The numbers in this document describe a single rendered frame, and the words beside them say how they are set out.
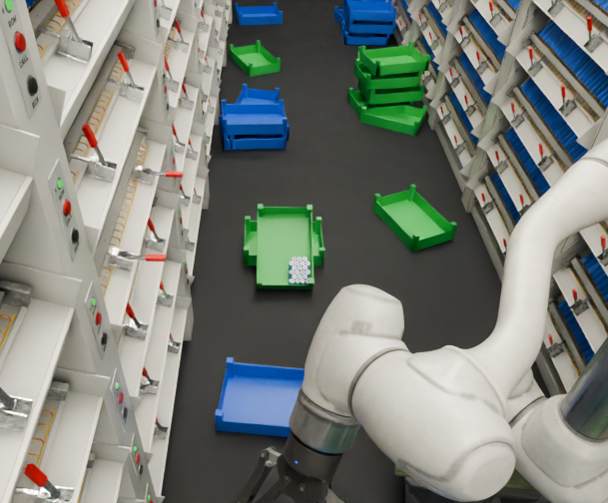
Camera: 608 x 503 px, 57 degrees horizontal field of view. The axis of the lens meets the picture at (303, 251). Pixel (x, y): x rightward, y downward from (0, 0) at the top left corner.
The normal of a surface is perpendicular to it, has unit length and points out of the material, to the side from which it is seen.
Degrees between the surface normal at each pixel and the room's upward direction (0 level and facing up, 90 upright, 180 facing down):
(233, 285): 0
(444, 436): 34
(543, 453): 81
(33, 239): 90
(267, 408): 0
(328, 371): 66
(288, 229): 29
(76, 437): 21
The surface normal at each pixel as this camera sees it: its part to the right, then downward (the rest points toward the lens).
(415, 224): 0.05, -0.74
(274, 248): 0.07, -0.33
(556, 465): -0.74, 0.27
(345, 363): -0.70, -0.32
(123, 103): 0.40, -0.69
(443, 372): -0.18, -0.85
